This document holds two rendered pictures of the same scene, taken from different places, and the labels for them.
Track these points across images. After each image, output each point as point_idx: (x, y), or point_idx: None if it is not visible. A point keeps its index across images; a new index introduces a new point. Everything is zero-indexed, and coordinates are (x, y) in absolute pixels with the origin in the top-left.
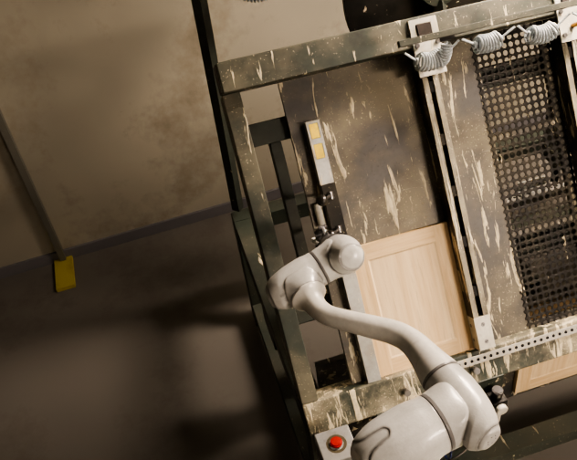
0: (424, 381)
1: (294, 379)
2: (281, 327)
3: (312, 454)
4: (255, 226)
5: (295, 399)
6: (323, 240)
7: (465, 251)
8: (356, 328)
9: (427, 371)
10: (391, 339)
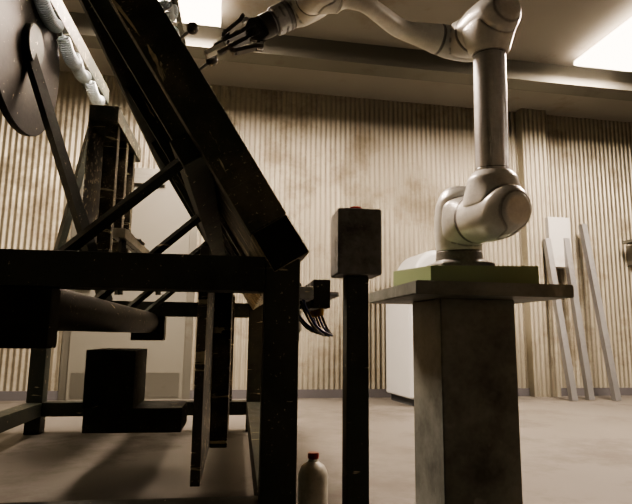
0: (444, 26)
1: (256, 193)
2: (226, 123)
3: (297, 316)
4: (152, 13)
5: (220, 281)
6: (277, 3)
7: None
8: (389, 9)
9: (440, 23)
10: (404, 21)
